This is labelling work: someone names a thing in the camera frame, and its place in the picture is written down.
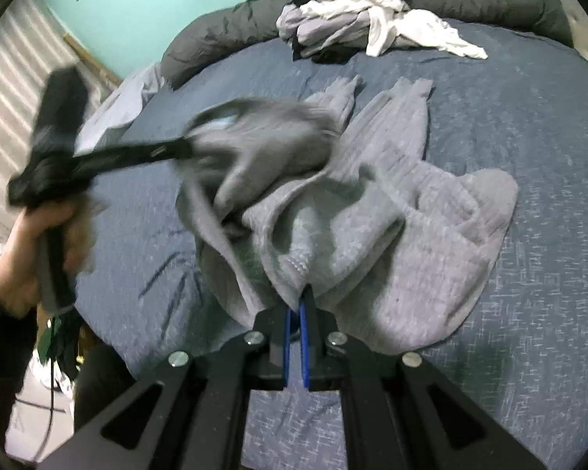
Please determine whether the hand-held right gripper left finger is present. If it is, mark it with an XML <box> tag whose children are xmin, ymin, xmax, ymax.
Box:
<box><xmin>39</xmin><ymin>307</ymin><xmax>296</xmax><ymax>470</ymax></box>

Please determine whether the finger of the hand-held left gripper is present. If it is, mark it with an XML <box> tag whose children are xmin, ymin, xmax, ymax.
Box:
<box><xmin>78</xmin><ymin>138</ymin><xmax>193</xmax><ymax>178</ymax></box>

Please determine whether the light grey bed sheet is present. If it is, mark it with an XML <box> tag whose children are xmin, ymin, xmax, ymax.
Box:
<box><xmin>76</xmin><ymin>61</ymin><xmax>166</xmax><ymax>154</ymax></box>

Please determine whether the ribbed grey knit sweater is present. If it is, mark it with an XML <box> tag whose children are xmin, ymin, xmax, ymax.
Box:
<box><xmin>175</xmin><ymin>75</ymin><xmax>520</xmax><ymax>356</ymax></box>

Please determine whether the blue-grey bed cover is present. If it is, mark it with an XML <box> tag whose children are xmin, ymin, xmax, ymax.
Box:
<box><xmin>73</xmin><ymin>18</ymin><xmax>588</xmax><ymax>470</ymax></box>

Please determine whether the black and white clothes pile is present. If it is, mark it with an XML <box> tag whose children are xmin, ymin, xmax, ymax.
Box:
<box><xmin>276</xmin><ymin>4</ymin><xmax>374</xmax><ymax>58</ymax></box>

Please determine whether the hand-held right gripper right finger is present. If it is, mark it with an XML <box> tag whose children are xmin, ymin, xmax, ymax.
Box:
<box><xmin>298</xmin><ymin>285</ymin><xmax>546</xmax><ymax>470</ymax></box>

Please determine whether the person's left hand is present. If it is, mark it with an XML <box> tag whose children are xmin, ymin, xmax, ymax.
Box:
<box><xmin>0</xmin><ymin>202</ymin><xmax>95</xmax><ymax>318</ymax></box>

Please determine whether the dark grey rolled duvet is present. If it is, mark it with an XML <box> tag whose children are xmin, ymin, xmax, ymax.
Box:
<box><xmin>159</xmin><ymin>0</ymin><xmax>575</xmax><ymax>91</ymax></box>

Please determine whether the beige curtain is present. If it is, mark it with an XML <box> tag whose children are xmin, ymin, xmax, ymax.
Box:
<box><xmin>0</xmin><ymin>0</ymin><xmax>106</xmax><ymax>248</ymax></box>

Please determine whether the person's left forearm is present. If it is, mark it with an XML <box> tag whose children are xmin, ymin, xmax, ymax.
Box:
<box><xmin>0</xmin><ymin>264</ymin><xmax>41</xmax><ymax>385</ymax></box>

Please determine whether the pile of white black clothes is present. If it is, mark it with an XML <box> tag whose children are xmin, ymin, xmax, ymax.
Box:
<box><xmin>299</xmin><ymin>0</ymin><xmax>489</xmax><ymax>60</ymax></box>

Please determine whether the wooden frame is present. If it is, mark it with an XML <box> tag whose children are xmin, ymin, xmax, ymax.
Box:
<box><xmin>63</xmin><ymin>33</ymin><xmax>124</xmax><ymax>90</ymax></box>

